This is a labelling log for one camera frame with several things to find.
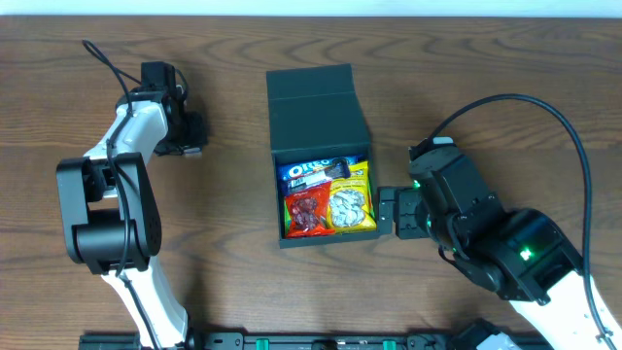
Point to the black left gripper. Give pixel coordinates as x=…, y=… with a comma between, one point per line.
x=192, y=132

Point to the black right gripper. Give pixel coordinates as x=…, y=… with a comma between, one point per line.
x=403, y=212

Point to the small blue barcode box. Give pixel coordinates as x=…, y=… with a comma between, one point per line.
x=193, y=152

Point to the yellow seed snack bag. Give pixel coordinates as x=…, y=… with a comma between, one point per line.
x=350, y=205

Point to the red snack bag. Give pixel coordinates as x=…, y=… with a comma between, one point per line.
x=308, y=211

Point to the blue Oreo cookie pack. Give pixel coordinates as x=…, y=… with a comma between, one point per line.
x=294, y=170

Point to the dark blue snack wrapper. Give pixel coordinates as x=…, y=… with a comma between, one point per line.
x=339, y=170

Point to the green Haribo worms bag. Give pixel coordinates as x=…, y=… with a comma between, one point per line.
x=286, y=219

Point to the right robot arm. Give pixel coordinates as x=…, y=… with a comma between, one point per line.
x=521, y=256

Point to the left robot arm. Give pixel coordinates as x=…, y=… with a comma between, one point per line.
x=108, y=209

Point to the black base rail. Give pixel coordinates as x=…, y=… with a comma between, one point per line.
x=238, y=341

